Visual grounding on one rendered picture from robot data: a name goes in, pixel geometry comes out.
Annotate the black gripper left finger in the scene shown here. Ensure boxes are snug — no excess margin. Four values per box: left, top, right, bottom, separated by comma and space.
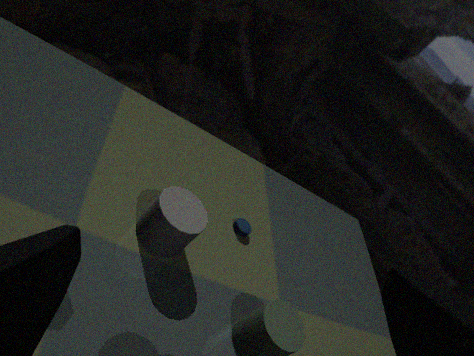
0, 225, 81, 356

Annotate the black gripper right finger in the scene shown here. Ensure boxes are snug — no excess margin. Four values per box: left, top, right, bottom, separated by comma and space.
382, 267, 474, 356

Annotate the grey cylinder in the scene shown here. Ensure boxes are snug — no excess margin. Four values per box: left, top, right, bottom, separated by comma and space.
136, 187, 208, 259
232, 299, 305, 356

